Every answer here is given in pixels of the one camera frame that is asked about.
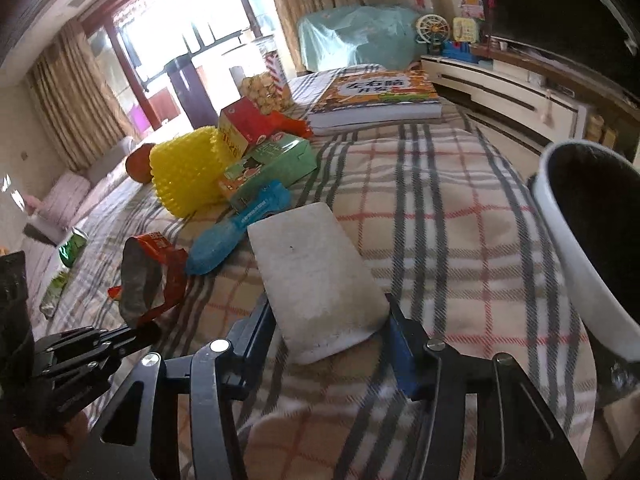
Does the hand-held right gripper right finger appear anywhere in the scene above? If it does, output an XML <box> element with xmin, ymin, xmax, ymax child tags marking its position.
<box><xmin>386</xmin><ymin>295</ymin><xmax>588</xmax><ymax>480</ymax></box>

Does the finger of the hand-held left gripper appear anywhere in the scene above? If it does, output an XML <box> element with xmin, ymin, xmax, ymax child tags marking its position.
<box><xmin>34</xmin><ymin>321</ymin><xmax>162</xmax><ymax>362</ymax></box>
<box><xmin>34</xmin><ymin>359</ymin><xmax>120</xmax><ymax>427</ymax></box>

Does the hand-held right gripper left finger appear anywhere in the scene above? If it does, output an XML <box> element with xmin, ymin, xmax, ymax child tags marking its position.
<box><xmin>62</xmin><ymin>302</ymin><xmax>281</xmax><ymax>480</ymax></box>

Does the red snack wrapper silver inside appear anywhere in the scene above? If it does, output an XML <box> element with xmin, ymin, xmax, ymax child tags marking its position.
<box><xmin>107</xmin><ymin>232</ymin><xmax>189</xmax><ymax>329</ymax></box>

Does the white foam sponge block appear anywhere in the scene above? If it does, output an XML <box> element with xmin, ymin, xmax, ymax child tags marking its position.
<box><xmin>247</xmin><ymin>202</ymin><xmax>391</xmax><ymax>366</ymax></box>

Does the white trash bin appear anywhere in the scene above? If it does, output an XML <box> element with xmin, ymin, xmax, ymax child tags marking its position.
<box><xmin>530</xmin><ymin>140</ymin><xmax>640</xmax><ymax>362</ymax></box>

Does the red white snack wrapper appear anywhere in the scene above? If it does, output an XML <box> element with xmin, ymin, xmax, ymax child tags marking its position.
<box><xmin>217</xmin><ymin>97</ymin><xmax>281</xmax><ymax>159</ymax></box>

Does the orange snack wrapper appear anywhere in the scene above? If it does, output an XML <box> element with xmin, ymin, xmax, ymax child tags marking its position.
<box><xmin>270</xmin><ymin>111</ymin><xmax>314</xmax><ymax>139</ymax></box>

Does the green snack packet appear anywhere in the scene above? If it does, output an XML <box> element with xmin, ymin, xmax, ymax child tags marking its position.
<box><xmin>56</xmin><ymin>227</ymin><xmax>89</xmax><ymax>267</ymax></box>
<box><xmin>40</xmin><ymin>269</ymin><xmax>69</xmax><ymax>318</ymax></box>

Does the blue snack wrapper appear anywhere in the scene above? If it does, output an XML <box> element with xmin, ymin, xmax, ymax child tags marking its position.
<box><xmin>186</xmin><ymin>180</ymin><xmax>291</xmax><ymax>276</ymax></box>

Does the plaid blanket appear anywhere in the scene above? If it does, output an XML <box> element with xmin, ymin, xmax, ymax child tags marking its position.
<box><xmin>22</xmin><ymin>64</ymin><xmax>598</xmax><ymax>480</ymax></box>

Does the pink sofa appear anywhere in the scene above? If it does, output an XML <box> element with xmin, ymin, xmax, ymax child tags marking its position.
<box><xmin>24</xmin><ymin>135</ymin><xmax>137</xmax><ymax>247</ymax></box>

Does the red apple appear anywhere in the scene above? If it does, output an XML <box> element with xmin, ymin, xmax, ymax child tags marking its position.
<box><xmin>125</xmin><ymin>143</ymin><xmax>159</xmax><ymax>184</ymax></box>

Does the yellow spiky plastic cup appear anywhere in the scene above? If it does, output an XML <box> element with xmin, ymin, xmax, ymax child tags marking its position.
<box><xmin>149</xmin><ymin>127</ymin><xmax>236</xmax><ymax>220</ymax></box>

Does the green cardboard box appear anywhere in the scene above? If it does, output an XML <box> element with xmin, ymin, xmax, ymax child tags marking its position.
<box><xmin>217</xmin><ymin>137</ymin><xmax>319</xmax><ymax>211</ymax></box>

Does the beige curtain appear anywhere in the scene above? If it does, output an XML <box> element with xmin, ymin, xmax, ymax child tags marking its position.
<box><xmin>25</xmin><ymin>17</ymin><xmax>127</xmax><ymax>172</ymax></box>
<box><xmin>260</xmin><ymin>0</ymin><xmax>367</xmax><ymax>74</ymax></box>

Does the clear cookie jar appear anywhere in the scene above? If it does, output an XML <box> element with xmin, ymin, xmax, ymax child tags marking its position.
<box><xmin>240</xmin><ymin>50</ymin><xmax>294</xmax><ymax>114</ymax></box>

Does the thick colourful book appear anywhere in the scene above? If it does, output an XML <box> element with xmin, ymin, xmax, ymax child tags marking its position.
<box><xmin>305</xmin><ymin>70</ymin><xmax>444</xmax><ymax>134</ymax></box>

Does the white television cabinet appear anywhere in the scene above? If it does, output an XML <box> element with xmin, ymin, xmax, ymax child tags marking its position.
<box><xmin>420</xmin><ymin>52</ymin><xmax>640</xmax><ymax>163</ymax></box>

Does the blue toy block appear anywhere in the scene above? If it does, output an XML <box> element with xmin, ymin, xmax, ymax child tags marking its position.
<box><xmin>442</xmin><ymin>40</ymin><xmax>482</xmax><ymax>64</ymax></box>

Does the teal cloth cover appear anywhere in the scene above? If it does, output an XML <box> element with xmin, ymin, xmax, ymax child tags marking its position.
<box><xmin>297</xmin><ymin>5</ymin><xmax>427</xmax><ymax>74</ymax></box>

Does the ferris wheel toy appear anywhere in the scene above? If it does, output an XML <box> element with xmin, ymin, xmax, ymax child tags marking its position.
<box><xmin>415</xmin><ymin>12</ymin><xmax>447</xmax><ymax>57</ymax></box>

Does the black television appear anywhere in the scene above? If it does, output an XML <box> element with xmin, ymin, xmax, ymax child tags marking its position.
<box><xmin>472</xmin><ymin>0</ymin><xmax>640</xmax><ymax>97</ymax></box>

